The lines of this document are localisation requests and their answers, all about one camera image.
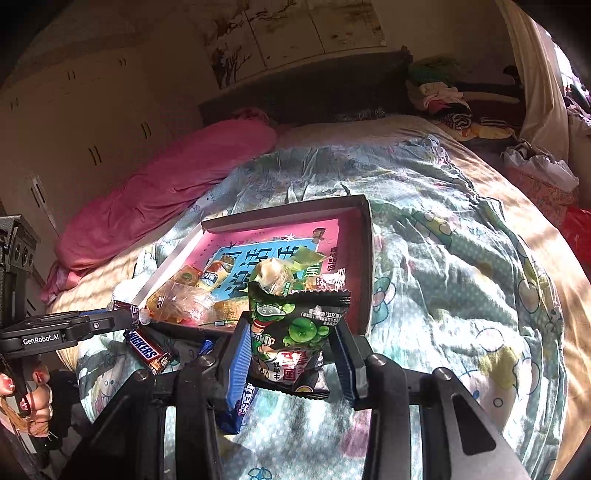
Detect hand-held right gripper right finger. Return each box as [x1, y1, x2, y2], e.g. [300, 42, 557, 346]
[329, 323, 532, 480]

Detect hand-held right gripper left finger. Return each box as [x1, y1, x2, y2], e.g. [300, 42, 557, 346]
[69, 311, 252, 480]

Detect blue snack packet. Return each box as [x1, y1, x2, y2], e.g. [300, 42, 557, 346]
[217, 339, 259, 435]

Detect brown chocolate bar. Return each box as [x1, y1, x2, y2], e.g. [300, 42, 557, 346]
[124, 325, 181, 376]

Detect clear meat floss cake packet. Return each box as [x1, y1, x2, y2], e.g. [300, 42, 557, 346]
[203, 295, 252, 330]

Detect black and green cartoon packet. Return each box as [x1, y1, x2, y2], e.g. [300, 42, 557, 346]
[247, 272, 352, 400]

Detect clear packet with red print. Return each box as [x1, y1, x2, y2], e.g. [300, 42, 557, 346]
[145, 284, 215, 326]

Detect yellow snack packet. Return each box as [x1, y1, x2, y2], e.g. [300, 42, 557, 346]
[173, 265, 204, 289]

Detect grey cardboard box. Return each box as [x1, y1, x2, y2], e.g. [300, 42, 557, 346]
[131, 194, 375, 337]

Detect person's left hand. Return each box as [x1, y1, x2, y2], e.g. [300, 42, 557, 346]
[0, 360, 54, 437]

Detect orange snack packet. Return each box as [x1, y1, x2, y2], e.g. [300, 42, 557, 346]
[199, 256, 236, 292]

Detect yellow-green candy packet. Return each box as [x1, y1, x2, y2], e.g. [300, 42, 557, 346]
[256, 247, 328, 296]

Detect pink and blue book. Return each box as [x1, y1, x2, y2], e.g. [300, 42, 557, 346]
[185, 220, 365, 333]

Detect pink blanket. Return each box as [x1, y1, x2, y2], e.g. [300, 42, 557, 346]
[41, 107, 278, 305]

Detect printed light blue blanket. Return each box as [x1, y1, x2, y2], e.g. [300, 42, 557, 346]
[76, 134, 568, 480]

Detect beige wardrobe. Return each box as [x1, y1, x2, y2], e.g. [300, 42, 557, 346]
[0, 46, 208, 287]

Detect beige bed sheet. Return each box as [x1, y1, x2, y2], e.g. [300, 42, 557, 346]
[46, 113, 591, 462]

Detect pink floral bag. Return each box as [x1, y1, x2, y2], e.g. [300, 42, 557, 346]
[505, 166, 578, 227]

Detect dark bed headboard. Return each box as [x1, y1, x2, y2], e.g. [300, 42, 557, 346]
[198, 48, 527, 134]

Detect white plastic bag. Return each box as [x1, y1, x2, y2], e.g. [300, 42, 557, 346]
[503, 143, 580, 195]

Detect pile of clothes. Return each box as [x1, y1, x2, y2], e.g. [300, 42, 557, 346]
[406, 55, 518, 139]

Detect beige curtain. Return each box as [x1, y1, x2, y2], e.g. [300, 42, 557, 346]
[496, 0, 591, 162]

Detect wall poster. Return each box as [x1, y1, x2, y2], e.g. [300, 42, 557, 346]
[201, 0, 386, 88]

